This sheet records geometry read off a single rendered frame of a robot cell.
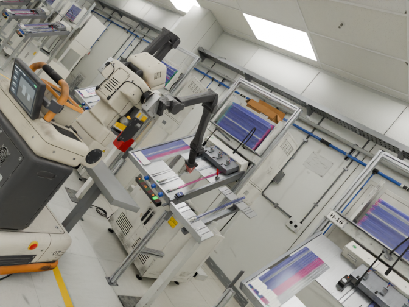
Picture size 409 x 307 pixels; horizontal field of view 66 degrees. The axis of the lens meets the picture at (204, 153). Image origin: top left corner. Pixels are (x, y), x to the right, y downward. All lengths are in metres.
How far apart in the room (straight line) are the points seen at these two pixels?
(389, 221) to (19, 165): 1.99
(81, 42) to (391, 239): 5.82
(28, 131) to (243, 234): 3.07
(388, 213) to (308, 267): 0.58
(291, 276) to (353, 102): 2.84
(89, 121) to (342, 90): 3.36
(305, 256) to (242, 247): 2.05
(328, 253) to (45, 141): 1.71
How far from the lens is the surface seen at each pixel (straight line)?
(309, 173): 4.03
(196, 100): 1.98
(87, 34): 6.58
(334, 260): 2.17
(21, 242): 1.79
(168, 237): 2.58
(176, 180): 2.43
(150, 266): 2.65
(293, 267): 2.01
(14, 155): 1.58
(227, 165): 2.56
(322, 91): 4.52
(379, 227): 2.20
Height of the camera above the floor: 1.18
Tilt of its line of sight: 1 degrees down
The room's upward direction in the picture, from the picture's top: 39 degrees clockwise
